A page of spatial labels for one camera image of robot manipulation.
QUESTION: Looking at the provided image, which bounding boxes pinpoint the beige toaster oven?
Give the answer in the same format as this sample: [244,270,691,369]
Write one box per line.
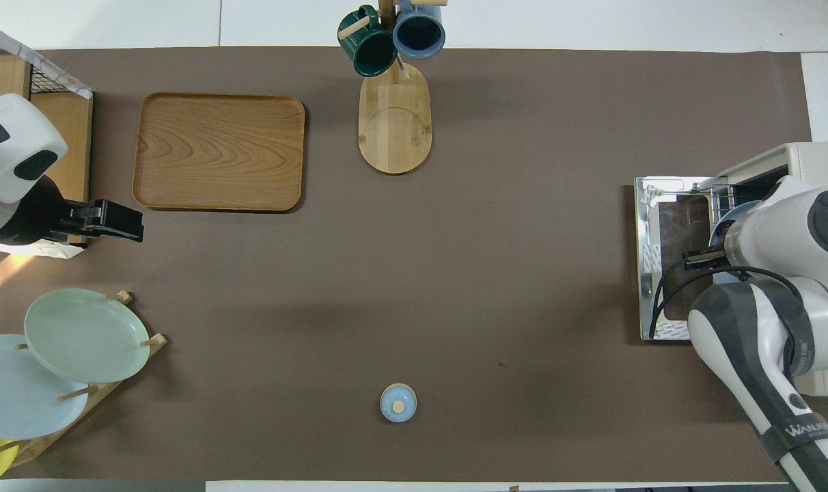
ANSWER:
[711,141,828,397]

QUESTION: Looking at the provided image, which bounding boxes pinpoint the dark green mug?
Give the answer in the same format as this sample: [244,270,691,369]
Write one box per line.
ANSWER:
[337,5,398,78]

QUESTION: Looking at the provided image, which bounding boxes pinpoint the light blue round plate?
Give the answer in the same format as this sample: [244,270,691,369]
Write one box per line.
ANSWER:
[710,200,763,285]

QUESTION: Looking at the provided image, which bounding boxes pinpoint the brown table mat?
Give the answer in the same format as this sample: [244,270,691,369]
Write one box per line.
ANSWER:
[0,46,828,482]

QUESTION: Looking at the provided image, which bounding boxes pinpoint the wooden shelf with wire mesh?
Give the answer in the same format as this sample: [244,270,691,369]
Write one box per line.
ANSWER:
[0,15,94,259]

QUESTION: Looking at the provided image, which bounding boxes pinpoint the wooden dish rack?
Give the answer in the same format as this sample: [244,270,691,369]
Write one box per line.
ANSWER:
[8,290,169,469]

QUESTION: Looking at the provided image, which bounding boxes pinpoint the pale blue rack plate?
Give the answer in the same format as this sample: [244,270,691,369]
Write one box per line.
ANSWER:
[0,333,90,441]

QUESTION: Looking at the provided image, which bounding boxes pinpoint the blue grey mug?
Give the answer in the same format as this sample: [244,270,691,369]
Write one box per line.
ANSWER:
[392,0,447,59]

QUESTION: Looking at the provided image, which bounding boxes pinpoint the oven door with glass window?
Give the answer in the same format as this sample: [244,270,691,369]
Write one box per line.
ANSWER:
[634,176,729,341]

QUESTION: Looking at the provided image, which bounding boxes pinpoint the rectangular wooden tray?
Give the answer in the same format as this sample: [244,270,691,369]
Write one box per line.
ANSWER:
[132,92,307,213]

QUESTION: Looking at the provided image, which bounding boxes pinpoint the pale green plate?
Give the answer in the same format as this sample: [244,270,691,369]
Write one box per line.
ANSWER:
[24,288,151,385]

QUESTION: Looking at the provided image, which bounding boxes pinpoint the small blue lidded jar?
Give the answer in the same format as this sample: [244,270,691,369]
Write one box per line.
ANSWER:
[379,383,417,424]

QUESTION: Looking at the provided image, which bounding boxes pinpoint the wooden mug tree stand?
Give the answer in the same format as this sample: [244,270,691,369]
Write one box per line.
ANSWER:
[339,0,449,175]

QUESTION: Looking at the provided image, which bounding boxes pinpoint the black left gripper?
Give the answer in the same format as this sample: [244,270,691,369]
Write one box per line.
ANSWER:
[0,174,145,247]

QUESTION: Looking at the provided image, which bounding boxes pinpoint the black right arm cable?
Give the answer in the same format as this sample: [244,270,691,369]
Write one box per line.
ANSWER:
[650,249,808,340]

